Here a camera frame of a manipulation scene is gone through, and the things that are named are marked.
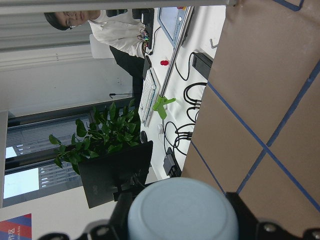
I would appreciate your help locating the teach pendant tablet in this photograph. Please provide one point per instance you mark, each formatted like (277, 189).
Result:
(170, 20)

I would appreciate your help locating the metal reach grabber tool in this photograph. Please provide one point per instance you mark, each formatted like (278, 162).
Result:
(161, 101)

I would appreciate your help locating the green potted plant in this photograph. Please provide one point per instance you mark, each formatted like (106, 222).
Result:
(113, 130)

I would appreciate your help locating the black power adapter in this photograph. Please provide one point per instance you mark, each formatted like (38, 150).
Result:
(202, 63)

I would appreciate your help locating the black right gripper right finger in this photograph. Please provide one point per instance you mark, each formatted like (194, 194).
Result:
(247, 222)

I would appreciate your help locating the black monitor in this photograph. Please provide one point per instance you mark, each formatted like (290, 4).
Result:
(105, 177)

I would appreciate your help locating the seated person white shirt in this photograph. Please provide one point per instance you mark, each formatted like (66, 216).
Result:
(117, 29)

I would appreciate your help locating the pale blue plastic cup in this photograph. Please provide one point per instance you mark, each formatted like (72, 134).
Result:
(182, 208)

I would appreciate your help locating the white keyboard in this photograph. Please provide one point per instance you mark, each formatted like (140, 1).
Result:
(148, 97)

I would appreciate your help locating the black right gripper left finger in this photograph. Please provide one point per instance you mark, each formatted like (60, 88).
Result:
(118, 223)

